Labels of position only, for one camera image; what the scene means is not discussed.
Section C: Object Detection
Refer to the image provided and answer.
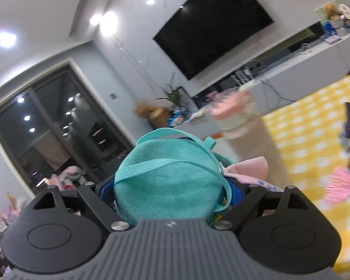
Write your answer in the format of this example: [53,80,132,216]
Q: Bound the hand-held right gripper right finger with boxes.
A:
[213,178,307,231]

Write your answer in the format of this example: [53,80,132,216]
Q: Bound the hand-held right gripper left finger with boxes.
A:
[32,181,130,232]

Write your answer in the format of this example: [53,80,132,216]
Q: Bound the pink felt cloth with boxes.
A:
[222,155,281,193]

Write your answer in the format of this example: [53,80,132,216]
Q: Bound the teal fleece bag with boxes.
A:
[114,128,233,228]

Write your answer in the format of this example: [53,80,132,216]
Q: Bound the pink grey plush toy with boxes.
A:
[50,165,86,191]

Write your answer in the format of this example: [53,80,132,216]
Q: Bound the beige water bottle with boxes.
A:
[211,90,291,188]

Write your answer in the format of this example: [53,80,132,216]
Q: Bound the dark glass sliding door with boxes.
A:
[0,61,135,196]

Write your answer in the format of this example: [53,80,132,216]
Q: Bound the yellow checkered tablecloth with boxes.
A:
[262,71,350,280]

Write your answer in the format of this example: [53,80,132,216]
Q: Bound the brown plush toy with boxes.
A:
[133,100,172,128]

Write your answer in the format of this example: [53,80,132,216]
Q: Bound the blue plastic packets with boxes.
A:
[167,107,188,126]

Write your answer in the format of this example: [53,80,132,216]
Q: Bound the pink fringed cloth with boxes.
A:
[323,166,350,208]

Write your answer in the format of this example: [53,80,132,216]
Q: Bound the green potted plant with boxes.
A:
[155,74,191,109]

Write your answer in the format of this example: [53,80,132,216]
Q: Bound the white television cabinet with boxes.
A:
[189,20,350,114]

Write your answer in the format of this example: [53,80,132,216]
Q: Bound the grey tablet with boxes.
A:
[320,34,341,45]

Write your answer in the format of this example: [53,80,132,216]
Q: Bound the green picture board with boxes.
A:
[314,0,344,23]

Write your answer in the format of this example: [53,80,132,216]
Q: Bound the brown teddy bear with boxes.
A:
[321,3,339,21]

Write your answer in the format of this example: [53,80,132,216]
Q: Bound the white charger cable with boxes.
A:
[291,43,313,56]

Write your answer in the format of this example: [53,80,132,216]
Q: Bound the black wall television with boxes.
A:
[152,0,275,81]

